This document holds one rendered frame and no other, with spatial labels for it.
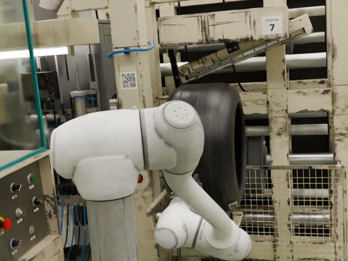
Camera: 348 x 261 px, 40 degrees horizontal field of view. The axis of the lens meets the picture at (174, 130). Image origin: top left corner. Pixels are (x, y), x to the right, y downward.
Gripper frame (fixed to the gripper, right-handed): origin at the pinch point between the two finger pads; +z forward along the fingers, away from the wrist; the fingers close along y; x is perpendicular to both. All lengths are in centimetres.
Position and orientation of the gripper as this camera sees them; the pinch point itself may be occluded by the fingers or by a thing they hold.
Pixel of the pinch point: (194, 180)
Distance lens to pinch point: 183.0
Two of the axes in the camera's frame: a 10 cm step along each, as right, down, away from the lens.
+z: 2.4, -3.3, 9.1
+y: -9.6, 0.3, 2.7
